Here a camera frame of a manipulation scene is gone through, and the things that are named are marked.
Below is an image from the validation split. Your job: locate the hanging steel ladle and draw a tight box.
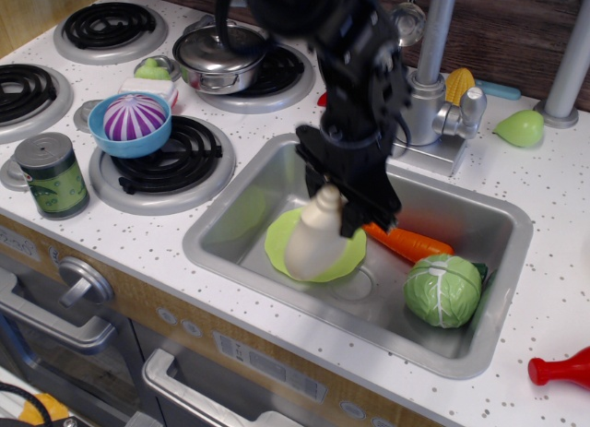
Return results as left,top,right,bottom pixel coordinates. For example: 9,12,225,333
391,0,426,47

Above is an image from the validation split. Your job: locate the white and red toy sponge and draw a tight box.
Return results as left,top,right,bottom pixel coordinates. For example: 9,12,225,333
118,77,179,108

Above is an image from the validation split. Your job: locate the cream detergent bottle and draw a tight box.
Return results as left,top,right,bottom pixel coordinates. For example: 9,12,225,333
284,184,348,281

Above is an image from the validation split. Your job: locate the yellow toy corn cob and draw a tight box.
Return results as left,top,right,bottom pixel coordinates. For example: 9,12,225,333
445,67,476,105

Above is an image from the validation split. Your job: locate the silver toy faucet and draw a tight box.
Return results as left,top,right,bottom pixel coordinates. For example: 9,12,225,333
393,0,487,176

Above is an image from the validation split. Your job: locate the red toy bottle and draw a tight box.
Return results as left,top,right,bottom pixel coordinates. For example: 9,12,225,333
527,347,589,390

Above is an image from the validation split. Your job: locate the light blue utensil handle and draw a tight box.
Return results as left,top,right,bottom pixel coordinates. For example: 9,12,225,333
475,79,522,101

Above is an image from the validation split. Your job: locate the purple striped toy onion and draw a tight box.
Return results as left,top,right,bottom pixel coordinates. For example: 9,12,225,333
103,93,169,141

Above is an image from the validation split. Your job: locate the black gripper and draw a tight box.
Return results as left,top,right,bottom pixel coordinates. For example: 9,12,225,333
296,125,402,238

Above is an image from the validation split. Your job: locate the silver dishwasher door handle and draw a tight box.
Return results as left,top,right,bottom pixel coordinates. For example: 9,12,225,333
142,349,300,427

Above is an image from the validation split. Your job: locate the green toy vegetable piece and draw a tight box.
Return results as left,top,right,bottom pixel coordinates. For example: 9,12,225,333
134,58,171,80

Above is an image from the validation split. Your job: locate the back left black burner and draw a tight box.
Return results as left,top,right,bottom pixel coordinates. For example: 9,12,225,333
53,2,168,65

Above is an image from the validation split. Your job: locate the black burner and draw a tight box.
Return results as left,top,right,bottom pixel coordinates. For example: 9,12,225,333
1,64,74,144
89,115,236,216
183,18,315,114
53,2,168,65

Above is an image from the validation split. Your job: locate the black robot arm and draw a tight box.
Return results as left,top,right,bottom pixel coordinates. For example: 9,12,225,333
215,0,410,238

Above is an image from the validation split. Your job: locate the yellow and black object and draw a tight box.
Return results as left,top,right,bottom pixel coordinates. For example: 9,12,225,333
1,383,78,427

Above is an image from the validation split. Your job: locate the green labelled tin can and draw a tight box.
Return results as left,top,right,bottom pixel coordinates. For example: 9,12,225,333
14,132,89,220

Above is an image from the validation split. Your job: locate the steel pot with lid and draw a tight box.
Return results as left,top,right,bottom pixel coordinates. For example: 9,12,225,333
172,24,266,95

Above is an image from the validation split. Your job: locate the silver metal sink basin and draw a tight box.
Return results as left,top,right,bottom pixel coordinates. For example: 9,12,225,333
183,134,533,379

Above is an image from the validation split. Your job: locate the red toy chili pepper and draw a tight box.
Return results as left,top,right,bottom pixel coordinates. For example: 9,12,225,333
317,92,327,108

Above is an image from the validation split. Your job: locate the blue plastic bowl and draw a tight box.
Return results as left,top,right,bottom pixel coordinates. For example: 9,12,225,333
88,92,171,159

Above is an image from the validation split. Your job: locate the silver oven door handle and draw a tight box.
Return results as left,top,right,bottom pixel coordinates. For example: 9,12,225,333
1,268,117,354

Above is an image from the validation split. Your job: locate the light green plastic plate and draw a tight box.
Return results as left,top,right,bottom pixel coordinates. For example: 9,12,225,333
264,208,367,283

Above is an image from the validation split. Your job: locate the front left black burner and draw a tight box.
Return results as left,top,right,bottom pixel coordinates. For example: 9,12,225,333
1,64,74,144

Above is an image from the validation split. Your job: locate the front right black burner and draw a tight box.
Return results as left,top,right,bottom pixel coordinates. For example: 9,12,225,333
89,115,236,216

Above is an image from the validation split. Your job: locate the back right black burner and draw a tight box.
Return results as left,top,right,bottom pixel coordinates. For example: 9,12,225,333
183,18,315,114

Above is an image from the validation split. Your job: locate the silver vertical post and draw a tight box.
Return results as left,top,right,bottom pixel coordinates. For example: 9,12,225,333
535,0,589,129

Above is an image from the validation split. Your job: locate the orange toy carrot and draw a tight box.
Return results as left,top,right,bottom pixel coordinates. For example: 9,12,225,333
362,223,454,263

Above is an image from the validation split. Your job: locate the green toy pear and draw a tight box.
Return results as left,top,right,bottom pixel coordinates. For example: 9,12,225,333
493,110,545,148

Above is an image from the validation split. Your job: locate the green toy cabbage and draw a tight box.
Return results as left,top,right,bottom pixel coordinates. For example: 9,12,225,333
403,254,482,328

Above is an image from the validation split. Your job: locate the silver oven knob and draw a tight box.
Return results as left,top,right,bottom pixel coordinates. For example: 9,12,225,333
58,256,114,308

